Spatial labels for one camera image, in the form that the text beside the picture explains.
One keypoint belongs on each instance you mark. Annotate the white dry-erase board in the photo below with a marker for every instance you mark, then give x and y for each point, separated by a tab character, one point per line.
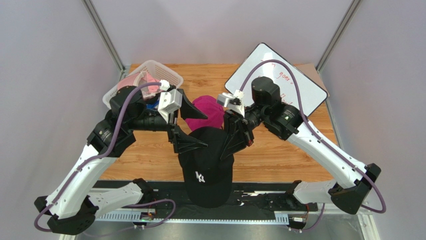
311	94

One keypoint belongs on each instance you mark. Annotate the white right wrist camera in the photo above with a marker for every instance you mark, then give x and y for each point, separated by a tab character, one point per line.
232	101

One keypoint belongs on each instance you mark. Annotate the black NY baseball cap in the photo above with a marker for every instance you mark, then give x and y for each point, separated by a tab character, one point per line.
207	178

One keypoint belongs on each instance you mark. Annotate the white plastic basket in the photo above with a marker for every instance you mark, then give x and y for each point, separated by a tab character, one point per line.
156	69

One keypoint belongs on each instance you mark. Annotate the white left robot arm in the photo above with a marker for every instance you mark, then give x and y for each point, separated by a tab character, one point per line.
72	208

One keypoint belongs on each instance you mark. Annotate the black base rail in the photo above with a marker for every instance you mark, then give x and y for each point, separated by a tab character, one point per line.
249	203

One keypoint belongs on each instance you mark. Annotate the light pink cap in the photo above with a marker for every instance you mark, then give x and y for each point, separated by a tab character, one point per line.
138	79

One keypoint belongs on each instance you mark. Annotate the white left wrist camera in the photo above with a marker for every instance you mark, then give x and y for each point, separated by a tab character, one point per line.
169	100

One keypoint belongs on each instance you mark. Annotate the blue cap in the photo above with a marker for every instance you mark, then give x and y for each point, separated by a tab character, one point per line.
152	106

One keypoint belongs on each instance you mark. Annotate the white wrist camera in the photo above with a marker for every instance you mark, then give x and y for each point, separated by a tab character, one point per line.
169	100
232	101

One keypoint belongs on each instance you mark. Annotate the magenta baseball cap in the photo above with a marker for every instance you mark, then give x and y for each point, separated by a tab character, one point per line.
214	112

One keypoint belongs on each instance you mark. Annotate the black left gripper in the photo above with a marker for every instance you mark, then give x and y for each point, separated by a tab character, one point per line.
183	143

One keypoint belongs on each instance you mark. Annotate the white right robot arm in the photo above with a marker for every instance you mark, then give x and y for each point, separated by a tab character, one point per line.
352	180

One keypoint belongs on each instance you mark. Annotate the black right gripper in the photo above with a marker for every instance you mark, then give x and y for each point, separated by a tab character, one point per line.
237	123

